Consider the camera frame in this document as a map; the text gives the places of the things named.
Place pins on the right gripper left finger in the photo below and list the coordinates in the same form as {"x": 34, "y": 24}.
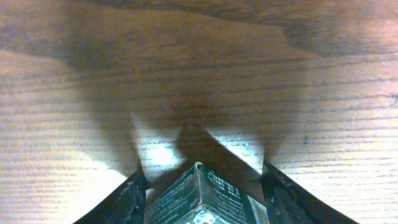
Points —
{"x": 125, "y": 205}

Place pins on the round tape roll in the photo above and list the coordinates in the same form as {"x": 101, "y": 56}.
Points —
{"x": 201, "y": 196}

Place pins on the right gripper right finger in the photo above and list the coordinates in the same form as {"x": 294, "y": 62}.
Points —
{"x": 287, "y": 202}

